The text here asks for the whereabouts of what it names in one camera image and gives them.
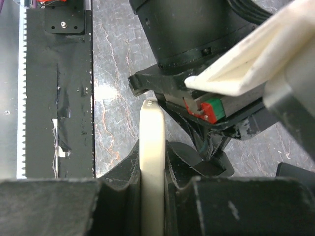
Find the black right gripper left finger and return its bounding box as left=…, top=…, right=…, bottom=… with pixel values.
left=0, top=145, right=140, bottom=236

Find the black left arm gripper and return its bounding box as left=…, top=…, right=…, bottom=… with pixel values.
left=128, top=0, right=276, bottom=140

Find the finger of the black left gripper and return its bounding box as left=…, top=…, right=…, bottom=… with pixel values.
left=172, top=115, right=234, bottom=177

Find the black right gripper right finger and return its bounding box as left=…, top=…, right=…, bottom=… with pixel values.
left=164, top=143, right=315, bottom=236

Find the beige case phone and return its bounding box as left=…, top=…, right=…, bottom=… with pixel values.
left=139, top=98, right=165, bottom=236

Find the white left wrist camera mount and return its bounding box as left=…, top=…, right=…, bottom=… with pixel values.
left=185, top=0, right=315, bottom=96

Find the slotted cable duct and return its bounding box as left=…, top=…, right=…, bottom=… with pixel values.
left=16, top=0, right=30, bottom=179

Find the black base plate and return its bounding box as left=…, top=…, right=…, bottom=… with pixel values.
left=24, top=0, right=95, bottom=178

